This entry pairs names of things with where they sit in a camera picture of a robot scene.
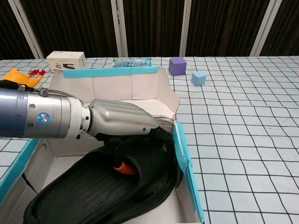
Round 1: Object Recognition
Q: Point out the white metal frame post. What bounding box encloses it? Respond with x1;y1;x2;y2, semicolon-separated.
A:
6;0;45;59
249;0;278;56
179;0;196;57
110;0;128;58

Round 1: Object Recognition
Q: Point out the purple cube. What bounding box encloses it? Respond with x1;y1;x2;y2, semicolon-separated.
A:
169;57;187;77

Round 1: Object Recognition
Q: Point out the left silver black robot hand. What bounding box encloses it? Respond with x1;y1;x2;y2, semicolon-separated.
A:
87;98;175;175

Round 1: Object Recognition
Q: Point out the light blue shoe box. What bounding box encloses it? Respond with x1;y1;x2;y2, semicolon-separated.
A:
0;65;205;224

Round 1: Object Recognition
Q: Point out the white stapler carton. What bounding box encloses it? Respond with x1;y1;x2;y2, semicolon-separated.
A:
46;51;86;72

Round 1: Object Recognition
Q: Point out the checkered white tablecloth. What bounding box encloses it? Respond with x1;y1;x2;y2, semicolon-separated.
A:
0;55;299;224

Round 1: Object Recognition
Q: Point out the light blue cube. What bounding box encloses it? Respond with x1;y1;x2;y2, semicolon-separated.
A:
191;71;207;86

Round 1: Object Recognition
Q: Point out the dark brown curtain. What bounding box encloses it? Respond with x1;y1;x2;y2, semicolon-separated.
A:
0;0;299;60

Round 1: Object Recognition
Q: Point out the blue green snack tube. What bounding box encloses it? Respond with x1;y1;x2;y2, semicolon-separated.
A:
112;57;154;68

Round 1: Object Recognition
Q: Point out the yellow rubber chicken toy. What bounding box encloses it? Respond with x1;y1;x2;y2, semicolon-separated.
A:
2;67;47;89

